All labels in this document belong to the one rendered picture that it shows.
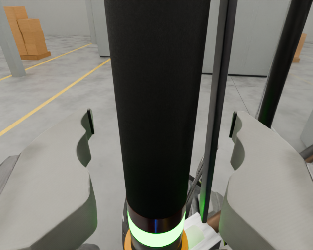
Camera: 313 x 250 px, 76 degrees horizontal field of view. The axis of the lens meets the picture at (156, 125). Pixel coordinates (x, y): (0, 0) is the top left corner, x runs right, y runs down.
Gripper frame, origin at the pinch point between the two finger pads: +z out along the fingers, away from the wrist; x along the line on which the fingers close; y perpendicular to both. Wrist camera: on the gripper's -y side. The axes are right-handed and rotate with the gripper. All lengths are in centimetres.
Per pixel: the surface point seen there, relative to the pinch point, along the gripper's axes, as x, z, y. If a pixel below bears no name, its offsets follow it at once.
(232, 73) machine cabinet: 185, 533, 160
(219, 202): 19, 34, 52
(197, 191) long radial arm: 13, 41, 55
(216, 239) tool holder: 4.7, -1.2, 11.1
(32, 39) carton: -446, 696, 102
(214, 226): 4.8, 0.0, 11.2
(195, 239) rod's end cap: 2.9, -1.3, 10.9
